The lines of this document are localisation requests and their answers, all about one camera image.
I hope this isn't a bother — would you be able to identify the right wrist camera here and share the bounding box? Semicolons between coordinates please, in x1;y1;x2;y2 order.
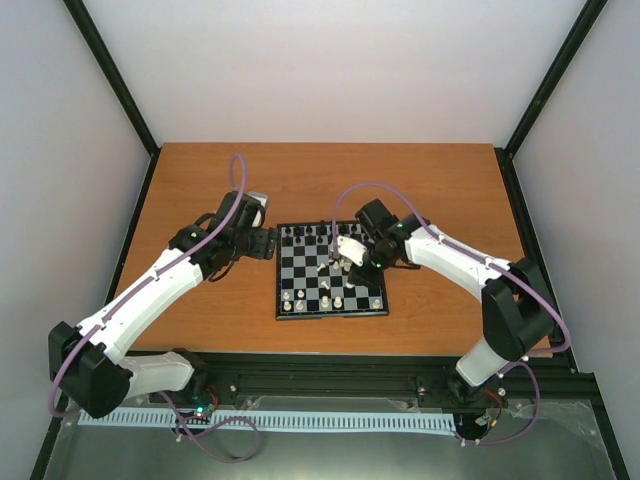
332;235;368;267

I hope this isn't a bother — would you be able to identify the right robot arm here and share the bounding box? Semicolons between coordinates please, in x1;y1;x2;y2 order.
332;199;558;387

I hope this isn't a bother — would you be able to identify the right black frame post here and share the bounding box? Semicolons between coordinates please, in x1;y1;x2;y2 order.
502;0;609;154

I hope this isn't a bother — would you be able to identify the black frame post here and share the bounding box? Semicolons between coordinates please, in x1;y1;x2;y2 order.
502;0;609;154
62;0;161;151

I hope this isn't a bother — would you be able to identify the black aluminium rail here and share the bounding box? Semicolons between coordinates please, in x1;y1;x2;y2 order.
64;350;596;414

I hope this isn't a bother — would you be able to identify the black magnetic chess board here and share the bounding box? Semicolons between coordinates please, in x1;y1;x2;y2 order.
276;220;390;321

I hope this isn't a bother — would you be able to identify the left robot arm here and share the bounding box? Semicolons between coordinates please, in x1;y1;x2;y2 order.
48;191;277;418

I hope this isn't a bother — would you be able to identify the left black frame post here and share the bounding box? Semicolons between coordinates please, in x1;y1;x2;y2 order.
62;0;161;151

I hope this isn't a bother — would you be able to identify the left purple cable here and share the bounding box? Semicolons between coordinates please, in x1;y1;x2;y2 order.
48;153;262;464

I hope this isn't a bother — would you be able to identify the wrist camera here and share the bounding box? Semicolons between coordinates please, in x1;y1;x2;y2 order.
332;235;368;267
248;192;269;228

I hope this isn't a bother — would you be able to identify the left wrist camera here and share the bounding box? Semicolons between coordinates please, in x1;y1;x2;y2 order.
248;192;269;228

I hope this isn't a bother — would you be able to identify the electronics board green led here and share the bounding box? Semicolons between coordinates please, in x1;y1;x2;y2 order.
190;391;219;419

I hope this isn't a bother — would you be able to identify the light blue cable duct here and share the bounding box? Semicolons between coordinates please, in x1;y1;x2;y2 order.
77;407;456;436

